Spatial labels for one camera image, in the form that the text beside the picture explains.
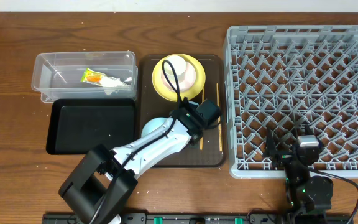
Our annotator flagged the yellow plate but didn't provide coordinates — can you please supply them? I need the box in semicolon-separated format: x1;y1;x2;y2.
152;54;206;101

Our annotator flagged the pink bowl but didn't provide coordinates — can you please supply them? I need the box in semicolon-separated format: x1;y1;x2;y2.
170;62;196;93

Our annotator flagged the wooden chopstick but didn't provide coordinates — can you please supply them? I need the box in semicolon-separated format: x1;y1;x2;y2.
200;88;204;151
216;83;223;152

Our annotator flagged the black tray bin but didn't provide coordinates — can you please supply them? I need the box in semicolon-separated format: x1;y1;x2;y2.
46;99;136;155

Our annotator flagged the plastic wrapper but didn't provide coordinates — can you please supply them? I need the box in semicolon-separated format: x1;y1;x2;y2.
80;68;129;95

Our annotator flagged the clear plastic bin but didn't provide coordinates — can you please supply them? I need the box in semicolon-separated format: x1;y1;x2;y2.
32;51;137;103

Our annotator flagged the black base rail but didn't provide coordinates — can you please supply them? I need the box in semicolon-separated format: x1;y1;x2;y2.
41;212;354;224

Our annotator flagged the cream cup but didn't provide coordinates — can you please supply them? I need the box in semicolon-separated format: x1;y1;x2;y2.
163;55;187;82

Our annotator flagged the brown serving tray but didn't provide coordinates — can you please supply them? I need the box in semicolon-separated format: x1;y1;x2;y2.
138;55;227;168

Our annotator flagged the light blue bowl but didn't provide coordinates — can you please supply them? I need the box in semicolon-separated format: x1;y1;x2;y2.
141;118;166;138

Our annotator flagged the grey plastic dishwasher rack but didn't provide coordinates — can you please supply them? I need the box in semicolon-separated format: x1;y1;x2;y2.
223;25;358;179

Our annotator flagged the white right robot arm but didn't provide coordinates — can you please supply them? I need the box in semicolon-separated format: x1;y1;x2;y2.
263;126;333;223

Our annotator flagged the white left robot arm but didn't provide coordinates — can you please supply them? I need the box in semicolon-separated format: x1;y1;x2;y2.
58;100;220;223

